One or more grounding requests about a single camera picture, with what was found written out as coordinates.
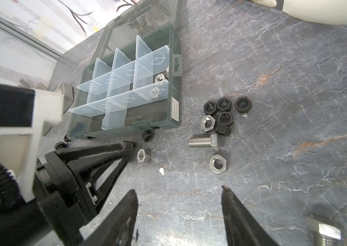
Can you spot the metal tongs with white tips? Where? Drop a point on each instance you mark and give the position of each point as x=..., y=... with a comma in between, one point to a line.
x=333, y=12

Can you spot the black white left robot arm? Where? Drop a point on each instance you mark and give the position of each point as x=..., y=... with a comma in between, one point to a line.
x=23, y=223

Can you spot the black bolt near box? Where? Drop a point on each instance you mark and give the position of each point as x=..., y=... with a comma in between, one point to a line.
x=148, y=135

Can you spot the cluster black hex nuts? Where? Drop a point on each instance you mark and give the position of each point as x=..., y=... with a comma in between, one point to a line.
x=218, y=117

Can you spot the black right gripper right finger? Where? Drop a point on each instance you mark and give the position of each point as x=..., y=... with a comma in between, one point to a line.
x=240, y=226

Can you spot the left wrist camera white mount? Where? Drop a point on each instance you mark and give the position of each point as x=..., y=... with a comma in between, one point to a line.
x=24, y=113

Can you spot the green plastic organizer box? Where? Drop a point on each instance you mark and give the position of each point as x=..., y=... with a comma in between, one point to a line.
x=133, y=82

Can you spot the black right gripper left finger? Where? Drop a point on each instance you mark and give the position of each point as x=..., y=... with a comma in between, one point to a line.
x=118, y=228

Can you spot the short silver bolt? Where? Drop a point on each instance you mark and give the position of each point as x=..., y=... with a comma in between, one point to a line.
x=204, y=142

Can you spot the silver hex nut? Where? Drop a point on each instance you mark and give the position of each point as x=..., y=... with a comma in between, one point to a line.
x=218, y=164

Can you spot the silver nut near finger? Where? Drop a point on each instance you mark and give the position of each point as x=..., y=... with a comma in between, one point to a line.
x=144, y=155

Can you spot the silver hex bolt right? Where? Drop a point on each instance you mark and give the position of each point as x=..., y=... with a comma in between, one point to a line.
x=325, y=231

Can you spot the metal tray with tools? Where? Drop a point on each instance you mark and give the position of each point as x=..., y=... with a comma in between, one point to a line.
x=67, y=92

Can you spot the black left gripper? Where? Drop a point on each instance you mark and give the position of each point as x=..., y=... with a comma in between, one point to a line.
x=65, y=186

